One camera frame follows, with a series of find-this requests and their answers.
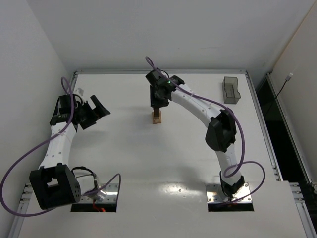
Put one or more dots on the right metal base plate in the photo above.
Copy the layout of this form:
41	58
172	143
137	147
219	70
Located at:
215	194

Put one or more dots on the long light wood block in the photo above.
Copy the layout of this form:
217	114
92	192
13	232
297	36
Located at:
156	120

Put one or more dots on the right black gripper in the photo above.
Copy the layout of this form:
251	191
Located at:
159	104

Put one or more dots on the dark wood arch block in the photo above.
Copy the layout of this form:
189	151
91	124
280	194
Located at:
156	112

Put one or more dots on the metal base plate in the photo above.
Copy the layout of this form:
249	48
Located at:
215	194
108	195

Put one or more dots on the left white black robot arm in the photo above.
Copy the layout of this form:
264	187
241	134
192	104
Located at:
54	183

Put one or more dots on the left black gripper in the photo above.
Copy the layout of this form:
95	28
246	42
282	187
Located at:
89	115

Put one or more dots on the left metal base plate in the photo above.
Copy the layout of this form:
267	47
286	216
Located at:
108	195

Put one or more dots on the smoky transparent plastic bin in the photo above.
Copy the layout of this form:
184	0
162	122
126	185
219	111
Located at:
231	95

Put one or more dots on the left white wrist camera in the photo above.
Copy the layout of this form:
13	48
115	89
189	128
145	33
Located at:
79	92

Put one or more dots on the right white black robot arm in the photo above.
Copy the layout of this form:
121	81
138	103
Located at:
220	124

